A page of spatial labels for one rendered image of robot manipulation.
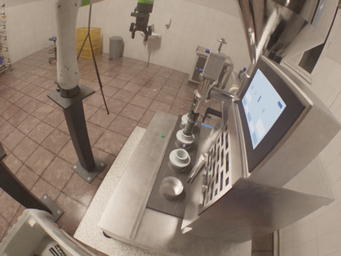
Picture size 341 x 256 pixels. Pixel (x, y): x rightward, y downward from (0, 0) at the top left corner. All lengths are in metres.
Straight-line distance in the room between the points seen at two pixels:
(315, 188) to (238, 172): 0.16
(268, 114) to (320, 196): 0.18
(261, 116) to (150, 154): 0.46
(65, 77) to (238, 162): 0.81
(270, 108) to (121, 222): 0.44
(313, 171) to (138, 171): 0.49
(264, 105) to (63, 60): 0.80
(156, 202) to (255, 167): 0.36
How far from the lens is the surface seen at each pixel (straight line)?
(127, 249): 0.74
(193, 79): 3.51
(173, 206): 0.49
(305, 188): 0.28
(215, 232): 0.43
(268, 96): 0.20
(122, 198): 0.50
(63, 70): 0.84
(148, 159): 0.57
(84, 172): 1.75
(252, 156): 0.19
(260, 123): 0.20
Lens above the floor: 1.49
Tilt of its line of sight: 41 degrees down
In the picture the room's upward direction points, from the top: 17 degrees clockwise
